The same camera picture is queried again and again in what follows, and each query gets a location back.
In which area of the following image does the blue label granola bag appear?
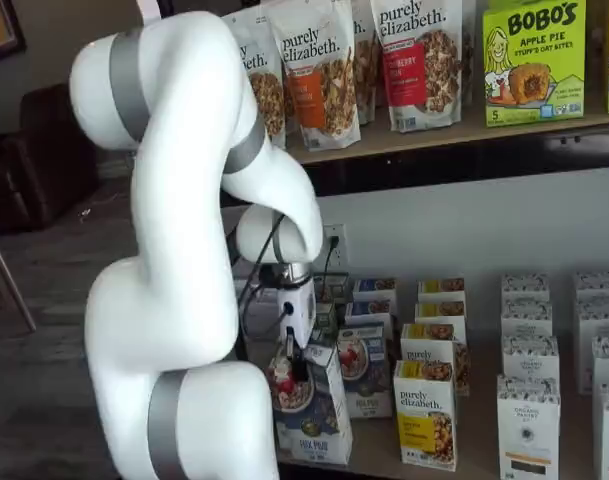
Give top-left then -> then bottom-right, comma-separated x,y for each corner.
220,8 -> 288,150

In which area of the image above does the yellow purely elizabeth box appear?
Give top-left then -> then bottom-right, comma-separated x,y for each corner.
414,300 -> 468,327
399,322 -> 470,399
392,359 -> 458,474
417,277 -> 467,304

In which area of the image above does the blue flax plus oatmeal box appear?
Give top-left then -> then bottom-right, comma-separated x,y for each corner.
352,277 -> 398,304
336,323 -> 394,420
265,341 -> 354,452
344,300 -> 398,329

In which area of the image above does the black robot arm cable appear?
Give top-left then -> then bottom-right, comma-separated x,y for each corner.
237,209 -> 297,347

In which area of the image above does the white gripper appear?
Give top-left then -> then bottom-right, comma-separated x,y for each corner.
276,278 -> 317,385

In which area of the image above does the metal leg stool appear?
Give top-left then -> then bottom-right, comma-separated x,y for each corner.
0,221 -> 38,335

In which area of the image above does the black plug with cable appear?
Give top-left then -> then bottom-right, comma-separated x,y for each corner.
322,233 -> 342,304

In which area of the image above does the white wall outlet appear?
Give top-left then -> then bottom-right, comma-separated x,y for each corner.
324,224 -> 347,274

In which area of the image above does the dark brown armchair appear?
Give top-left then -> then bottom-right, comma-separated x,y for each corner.
0,83 -> 104,237

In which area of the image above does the green apple cinnamon oatmeal box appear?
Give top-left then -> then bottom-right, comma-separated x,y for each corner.
311,301 -> 338,346
311,271 -> 350,306

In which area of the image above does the green Bobo's apple pie box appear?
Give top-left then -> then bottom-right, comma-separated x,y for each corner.
481,0 -> 587,129

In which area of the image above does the wooden shelf board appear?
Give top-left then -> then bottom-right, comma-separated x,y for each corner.
286,110 -> 609,166

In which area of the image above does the brown cardboard shelf board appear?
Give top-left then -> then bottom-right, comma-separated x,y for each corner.
277,279 -> 609,480

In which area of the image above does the dark framed wall picture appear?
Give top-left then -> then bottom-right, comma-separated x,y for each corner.
0,0 -> 28,67

